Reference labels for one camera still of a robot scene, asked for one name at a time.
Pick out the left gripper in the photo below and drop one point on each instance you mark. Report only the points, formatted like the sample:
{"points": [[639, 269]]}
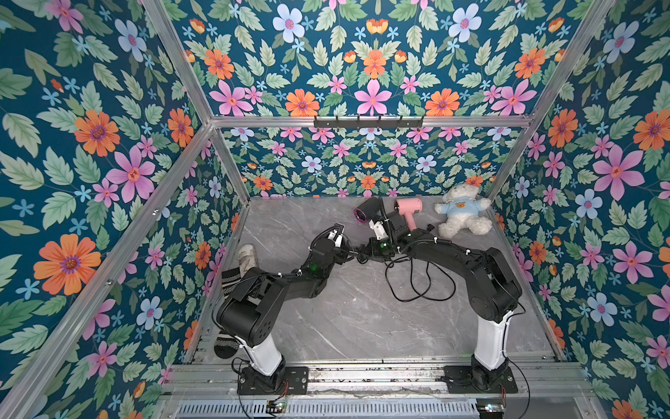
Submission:
{"points": [[341, 253]]}

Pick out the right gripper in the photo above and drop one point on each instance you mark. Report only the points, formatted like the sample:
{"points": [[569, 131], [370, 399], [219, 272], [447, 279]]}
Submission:
{"points": [[388, 227]]}

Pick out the black hook rail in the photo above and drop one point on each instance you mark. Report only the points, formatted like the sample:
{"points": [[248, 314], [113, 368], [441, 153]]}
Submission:
{"points": [[389, 123]]}

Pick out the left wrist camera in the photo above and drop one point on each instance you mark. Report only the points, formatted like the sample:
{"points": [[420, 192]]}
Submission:
{"points": [[336, 234]]}

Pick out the white teddy bear blue shirt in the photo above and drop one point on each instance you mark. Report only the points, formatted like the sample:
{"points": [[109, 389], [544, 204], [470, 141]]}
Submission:
{"points": [[463, 210]]}

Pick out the white slotted vent strip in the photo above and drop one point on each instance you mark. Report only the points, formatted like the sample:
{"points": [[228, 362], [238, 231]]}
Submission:
{"points": [[329, 408]]}

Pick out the small green circuit board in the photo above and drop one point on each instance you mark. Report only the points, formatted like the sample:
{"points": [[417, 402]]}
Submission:
{"points": [[275, 406]]}

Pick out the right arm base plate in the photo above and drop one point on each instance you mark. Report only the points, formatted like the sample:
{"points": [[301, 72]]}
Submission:
{"points": [[478, 380]]}

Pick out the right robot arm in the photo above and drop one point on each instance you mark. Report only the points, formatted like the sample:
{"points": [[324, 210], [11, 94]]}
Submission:
{"points": [[492, 289]]}

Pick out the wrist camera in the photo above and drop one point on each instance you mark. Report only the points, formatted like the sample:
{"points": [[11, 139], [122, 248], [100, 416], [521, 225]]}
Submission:
{"points": [[379, 229], [336, 234]]}

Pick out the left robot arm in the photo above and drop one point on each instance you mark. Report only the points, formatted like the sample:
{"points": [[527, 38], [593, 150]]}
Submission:
{"points": [[250, 311]]}

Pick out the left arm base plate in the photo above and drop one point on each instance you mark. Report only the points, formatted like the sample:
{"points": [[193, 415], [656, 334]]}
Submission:
{"points": [[285, 381]]}

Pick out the rolled beige cloth bundle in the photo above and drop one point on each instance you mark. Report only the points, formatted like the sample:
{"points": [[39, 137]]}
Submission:
{"points": [[247, 258]]}

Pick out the dark grey hair dryer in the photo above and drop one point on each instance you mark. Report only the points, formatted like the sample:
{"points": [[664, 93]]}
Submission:
{"points": [[372, 210], [361, 254]]}

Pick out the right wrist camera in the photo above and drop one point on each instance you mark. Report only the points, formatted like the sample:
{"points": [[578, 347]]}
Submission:
{"points": [[379, 229]]}

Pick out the black white striped sock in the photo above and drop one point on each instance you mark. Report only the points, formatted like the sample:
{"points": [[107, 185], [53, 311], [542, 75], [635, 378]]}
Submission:
{"points": [[226, 344]]}

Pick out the pink hair dryer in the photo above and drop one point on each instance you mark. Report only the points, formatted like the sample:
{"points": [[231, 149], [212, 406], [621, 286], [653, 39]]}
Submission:
{"points": [[408, 207]]}

